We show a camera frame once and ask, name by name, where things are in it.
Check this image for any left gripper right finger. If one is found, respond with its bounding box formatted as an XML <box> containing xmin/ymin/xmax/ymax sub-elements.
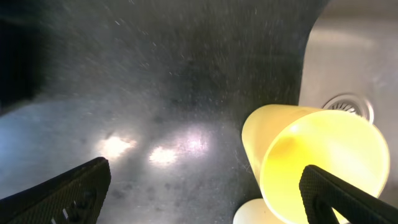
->
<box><xmin>298</xmin><ymin>164</ymin><xmax>398</xmax><ymax>224</ymax></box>

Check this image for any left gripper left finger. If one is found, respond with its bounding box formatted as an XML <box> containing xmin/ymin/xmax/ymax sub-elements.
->
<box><xmin>0</xmin><ymin>156</ymin><xmax>112</xmax><ymax>224</ymax></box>

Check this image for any white cup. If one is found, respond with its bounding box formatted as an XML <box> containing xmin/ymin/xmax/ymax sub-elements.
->
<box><xmin>232</xmin><ymin>198</ymin><xmax>285</xmax><ymax>224</ymax></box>

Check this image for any yellow cup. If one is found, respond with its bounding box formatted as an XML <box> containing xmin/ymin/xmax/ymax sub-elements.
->
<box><xmin>241</xmin><ymin>104</ymin><xmax>391</xmax><ymax>224</ymax></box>

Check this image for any steel sink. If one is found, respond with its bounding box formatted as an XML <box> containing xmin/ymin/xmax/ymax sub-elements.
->
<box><xmin>298</xmin><ymin>0</ymin><xmax>398</xmax><ymax>208</ymax></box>

